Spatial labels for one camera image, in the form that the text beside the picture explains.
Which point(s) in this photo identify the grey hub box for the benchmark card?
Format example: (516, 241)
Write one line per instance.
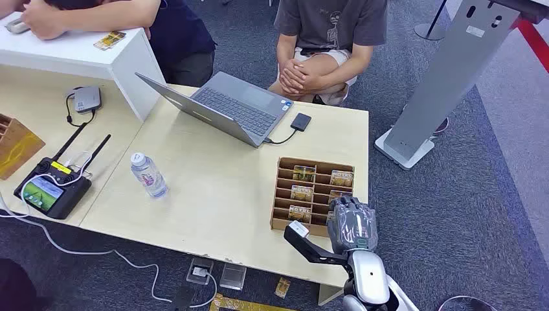
(87, 99)

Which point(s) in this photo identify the leaning person's hand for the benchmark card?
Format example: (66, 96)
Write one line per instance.
(43, 21)

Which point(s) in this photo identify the black remote controller with screen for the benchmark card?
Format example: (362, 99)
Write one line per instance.
(51, 193)

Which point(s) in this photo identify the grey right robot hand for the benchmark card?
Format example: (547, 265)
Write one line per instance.
(352, 225)

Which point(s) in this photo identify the clear plastic water bottle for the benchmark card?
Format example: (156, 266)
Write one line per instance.
(149, 177)

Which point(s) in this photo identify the floor socket box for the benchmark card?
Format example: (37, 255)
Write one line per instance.
(199, 271)

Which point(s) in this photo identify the seated person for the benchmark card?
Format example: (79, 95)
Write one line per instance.
(330, 21)

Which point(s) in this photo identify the yellow green hotel card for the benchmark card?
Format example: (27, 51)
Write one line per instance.
(304, 174)
(300, 214)
(302, 193)
(342, 178)

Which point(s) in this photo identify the white desk shelf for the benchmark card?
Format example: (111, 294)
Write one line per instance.
(85, 60)

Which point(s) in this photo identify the metal floor plate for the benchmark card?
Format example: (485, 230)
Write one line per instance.
(233, 277)

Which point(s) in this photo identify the grey kiosk stand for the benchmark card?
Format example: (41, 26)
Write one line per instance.
(446, 77)

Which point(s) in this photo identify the person leaning on shelf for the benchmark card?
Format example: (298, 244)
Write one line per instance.
(180, 38)

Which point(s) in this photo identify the black external drive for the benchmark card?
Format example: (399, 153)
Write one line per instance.
(301, 122)

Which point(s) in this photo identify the wooden card holder box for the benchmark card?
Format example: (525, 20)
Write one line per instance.
(318, 165)

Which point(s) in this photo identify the yellow card on floor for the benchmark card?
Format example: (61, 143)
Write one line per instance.
(282, 288)

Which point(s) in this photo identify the pale wrist camera, black bracket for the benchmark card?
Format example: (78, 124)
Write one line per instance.
(306, 244)

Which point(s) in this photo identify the small grey device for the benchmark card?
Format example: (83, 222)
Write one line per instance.
(17, 25)

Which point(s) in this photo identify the yellow patterned floor sheet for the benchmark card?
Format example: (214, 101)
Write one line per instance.
(240, 305)

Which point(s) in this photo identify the seated person's clasped hands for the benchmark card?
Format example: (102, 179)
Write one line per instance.
(297, 78)

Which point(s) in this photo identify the yellow card on shelf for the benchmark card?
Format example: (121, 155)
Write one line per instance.
(109, 40)

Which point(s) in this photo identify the round base pole stand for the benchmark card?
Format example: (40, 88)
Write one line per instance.
(429, 31)

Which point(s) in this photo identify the grey open laptop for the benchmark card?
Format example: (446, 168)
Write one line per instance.
(240, 107)

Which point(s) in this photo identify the brown wooden organiser box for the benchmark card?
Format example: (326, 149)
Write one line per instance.
(17, 148)

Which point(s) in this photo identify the shoe behind kiosk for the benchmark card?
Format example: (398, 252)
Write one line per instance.
(441, 126)

